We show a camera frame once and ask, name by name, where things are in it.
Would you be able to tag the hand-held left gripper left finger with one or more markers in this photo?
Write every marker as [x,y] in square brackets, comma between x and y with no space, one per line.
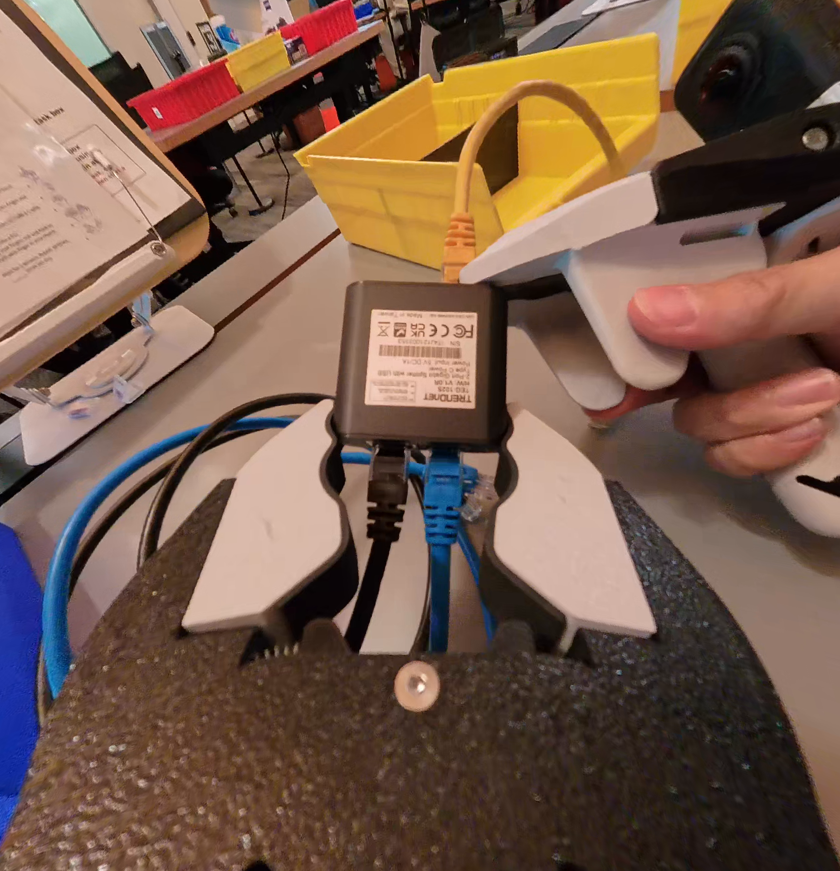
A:
[270,531]

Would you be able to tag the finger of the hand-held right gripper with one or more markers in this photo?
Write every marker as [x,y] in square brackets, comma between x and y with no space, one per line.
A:
[576,224]
[583,367]

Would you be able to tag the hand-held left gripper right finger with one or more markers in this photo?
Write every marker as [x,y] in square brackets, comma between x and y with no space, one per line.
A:
[569,537]

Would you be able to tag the black network splitter box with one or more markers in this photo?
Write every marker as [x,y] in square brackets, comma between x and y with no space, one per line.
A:
[355,367]

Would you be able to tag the grey desk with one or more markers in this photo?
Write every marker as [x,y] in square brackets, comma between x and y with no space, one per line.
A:
[699,612]

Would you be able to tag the person's right hand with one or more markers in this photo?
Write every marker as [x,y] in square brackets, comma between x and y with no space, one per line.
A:
[733,313]

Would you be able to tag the black bin divider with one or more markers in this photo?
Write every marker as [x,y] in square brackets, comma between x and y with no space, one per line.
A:
[501,156]

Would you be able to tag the white stand base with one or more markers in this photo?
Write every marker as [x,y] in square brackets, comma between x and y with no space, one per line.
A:
[175,340]

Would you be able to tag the orange cone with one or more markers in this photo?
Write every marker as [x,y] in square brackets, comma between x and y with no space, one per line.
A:
[329,117]

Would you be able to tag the blue plastic bin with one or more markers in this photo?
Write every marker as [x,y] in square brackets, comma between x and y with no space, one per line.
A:
[5,680]

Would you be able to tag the tilted document board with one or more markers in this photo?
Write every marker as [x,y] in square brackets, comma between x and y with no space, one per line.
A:
[182,238]

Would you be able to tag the red storage bin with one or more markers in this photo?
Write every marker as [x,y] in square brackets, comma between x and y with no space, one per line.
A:
[188,95]
[321,27]

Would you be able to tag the wooden table with black legs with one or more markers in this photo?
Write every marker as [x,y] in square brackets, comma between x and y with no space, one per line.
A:
[270,102]

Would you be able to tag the small yellow storage bin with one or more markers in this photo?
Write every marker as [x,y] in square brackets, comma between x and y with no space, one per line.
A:
[257,61]

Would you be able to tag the printed instruction sheet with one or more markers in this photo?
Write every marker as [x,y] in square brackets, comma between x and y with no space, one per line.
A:
[52,204]

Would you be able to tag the grey door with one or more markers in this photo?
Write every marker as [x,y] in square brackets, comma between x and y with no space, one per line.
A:
[163,47]

